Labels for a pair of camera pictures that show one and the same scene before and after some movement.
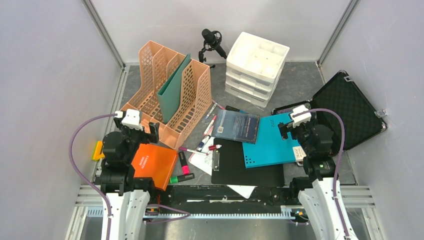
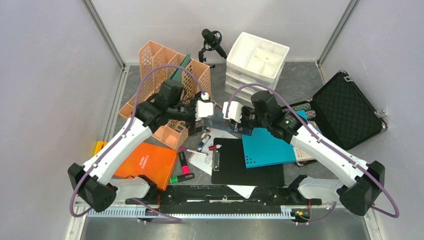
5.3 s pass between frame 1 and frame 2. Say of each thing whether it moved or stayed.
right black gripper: moved
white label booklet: stayed
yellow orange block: stayed
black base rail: stayed
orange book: stayed
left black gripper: moved
